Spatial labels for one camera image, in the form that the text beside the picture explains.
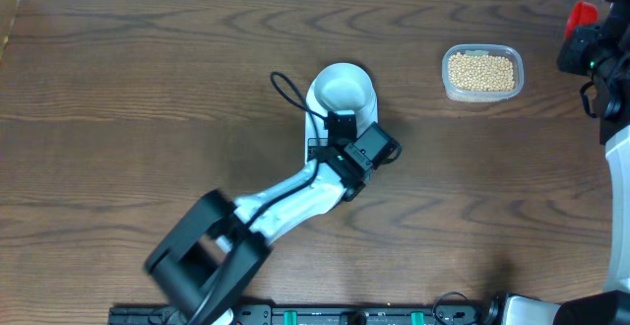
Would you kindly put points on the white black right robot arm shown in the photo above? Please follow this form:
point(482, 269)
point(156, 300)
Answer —
point(605, 97)

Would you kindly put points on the white digital kitchen scale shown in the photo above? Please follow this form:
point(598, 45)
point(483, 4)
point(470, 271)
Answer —
point(315, 126)

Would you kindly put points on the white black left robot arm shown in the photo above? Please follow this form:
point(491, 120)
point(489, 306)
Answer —
point(211, 255)

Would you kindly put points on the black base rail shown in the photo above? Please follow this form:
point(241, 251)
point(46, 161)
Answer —
point(449, 308)

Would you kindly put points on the yellow soybeans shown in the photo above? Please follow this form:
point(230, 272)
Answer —
point(481, 73)

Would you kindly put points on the grey round bowl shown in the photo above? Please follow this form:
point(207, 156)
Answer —
point(344, 86)

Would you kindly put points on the orange measuring scoop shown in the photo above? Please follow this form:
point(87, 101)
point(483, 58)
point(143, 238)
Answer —
point(583, 14)

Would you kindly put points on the clear plastic container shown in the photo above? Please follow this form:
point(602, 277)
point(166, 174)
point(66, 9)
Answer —
point(456, 94)

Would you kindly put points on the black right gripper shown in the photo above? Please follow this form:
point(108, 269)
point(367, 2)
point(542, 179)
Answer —
point(570, 59)

